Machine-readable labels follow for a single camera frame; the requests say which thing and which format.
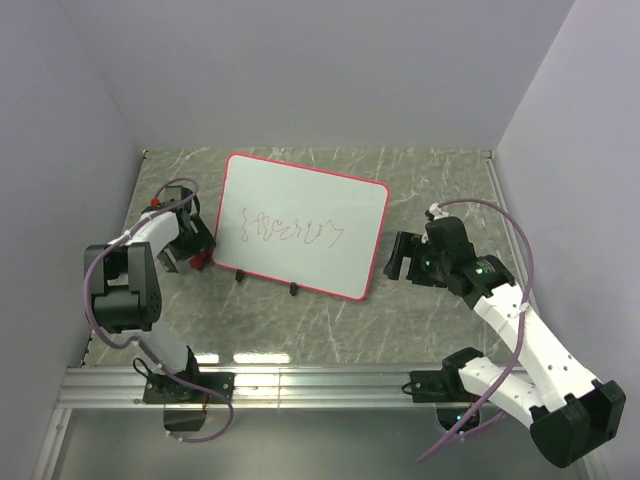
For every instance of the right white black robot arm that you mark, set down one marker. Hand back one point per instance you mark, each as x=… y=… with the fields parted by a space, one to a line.
x=567 y=409

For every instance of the red framed whiteboard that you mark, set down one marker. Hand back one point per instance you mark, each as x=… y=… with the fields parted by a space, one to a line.
x=296 y=224

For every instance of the aluminium mounting rail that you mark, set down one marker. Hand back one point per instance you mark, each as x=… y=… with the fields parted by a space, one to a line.
x=340 y=386

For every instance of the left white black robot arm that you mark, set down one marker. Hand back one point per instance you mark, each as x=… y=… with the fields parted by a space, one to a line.
x=121 y=290

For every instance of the red whiteboard eraser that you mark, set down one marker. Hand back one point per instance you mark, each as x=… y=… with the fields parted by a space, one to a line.
x=200 y=261

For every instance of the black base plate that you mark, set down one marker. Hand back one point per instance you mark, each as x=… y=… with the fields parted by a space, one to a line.
x=436 y=386
x=161 y=389

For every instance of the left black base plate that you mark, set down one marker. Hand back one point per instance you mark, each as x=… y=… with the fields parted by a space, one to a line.
x=161 y=389

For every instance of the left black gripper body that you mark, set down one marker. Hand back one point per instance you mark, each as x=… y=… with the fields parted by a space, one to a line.
x=192 y=242

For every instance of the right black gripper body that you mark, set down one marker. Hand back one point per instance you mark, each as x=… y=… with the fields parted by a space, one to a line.
x=433 y=266

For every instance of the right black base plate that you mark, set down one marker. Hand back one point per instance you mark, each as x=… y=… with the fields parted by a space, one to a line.
x=436 y=386

